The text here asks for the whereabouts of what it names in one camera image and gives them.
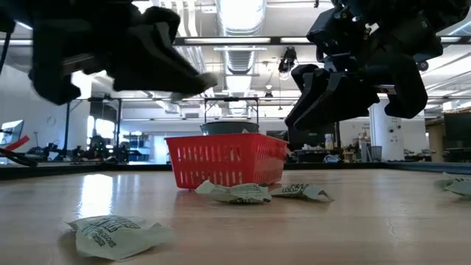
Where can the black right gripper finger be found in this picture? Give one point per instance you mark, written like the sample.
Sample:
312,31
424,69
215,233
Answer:
307,79
342,99

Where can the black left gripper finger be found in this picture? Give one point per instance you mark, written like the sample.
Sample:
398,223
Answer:
154,66

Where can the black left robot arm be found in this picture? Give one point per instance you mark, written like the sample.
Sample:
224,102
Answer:
7,16

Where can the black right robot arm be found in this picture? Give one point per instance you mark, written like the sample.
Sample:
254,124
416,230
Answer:
452,14

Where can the grey mesh waste bin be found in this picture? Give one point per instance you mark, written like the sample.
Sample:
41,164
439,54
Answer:
376,154

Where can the white bottle yellow label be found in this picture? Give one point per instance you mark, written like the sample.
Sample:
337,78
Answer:
329,143

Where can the black computer monitor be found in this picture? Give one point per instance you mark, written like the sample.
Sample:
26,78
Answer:
312,136

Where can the black overhead light bar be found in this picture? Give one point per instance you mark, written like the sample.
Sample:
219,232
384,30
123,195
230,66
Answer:
274,40

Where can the white round pillar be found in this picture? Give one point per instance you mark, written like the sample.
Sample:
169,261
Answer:
386,140

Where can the black background robot rig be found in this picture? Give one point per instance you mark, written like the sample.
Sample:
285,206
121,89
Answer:
97,147

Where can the red plastic slotted basket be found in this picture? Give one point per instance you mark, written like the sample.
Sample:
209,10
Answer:
228,162

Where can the tilted screen with red stripe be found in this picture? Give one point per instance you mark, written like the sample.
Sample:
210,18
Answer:
9,130

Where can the dark wide monitor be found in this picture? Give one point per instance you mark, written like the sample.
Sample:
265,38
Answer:
458,129

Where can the black hanging camera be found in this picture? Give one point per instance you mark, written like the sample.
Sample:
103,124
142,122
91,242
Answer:
287,60

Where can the silver ventilation duct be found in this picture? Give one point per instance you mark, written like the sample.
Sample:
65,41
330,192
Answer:
241,62

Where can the black metal stand frame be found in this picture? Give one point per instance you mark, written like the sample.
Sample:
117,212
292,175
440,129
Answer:
67,129

